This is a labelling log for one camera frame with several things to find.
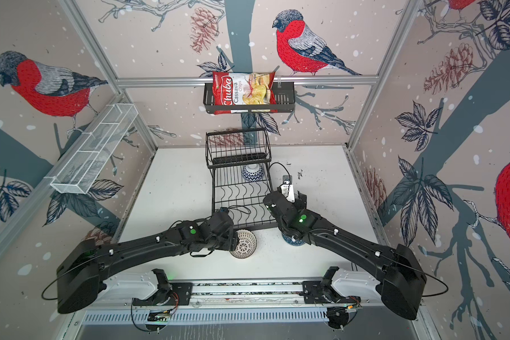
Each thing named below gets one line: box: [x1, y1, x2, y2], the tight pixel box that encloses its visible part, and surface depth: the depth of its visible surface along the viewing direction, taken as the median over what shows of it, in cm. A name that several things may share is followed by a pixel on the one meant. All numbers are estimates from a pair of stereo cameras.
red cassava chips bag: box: [211, 71, 278, 115], surface depth 90 cm
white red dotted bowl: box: [229, 229, 258, 259], surface depth 85 cm
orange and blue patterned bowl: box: [242, 164, 265, 183], surface depth 104 cm
